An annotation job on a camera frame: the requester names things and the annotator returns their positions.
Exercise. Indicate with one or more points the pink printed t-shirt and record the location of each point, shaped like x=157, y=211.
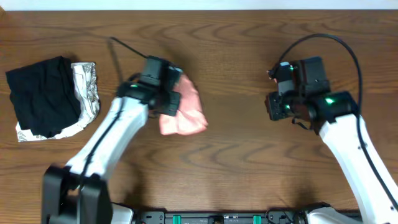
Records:
x=189, y=118

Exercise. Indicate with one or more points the white patterned folded garment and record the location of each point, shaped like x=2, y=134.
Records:
x=86, y=92

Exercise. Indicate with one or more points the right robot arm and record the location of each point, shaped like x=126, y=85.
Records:
x=374, y=189

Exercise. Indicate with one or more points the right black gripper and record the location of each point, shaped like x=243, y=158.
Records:
x=277, y=112

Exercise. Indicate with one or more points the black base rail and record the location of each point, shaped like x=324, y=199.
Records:
x=319, y=213

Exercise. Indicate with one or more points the folded black garment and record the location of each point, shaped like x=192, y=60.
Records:
x=43, y=96

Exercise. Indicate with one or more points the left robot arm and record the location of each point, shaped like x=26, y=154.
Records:
x=78, y=192

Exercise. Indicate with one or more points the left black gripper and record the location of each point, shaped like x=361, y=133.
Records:
x=173, y=98

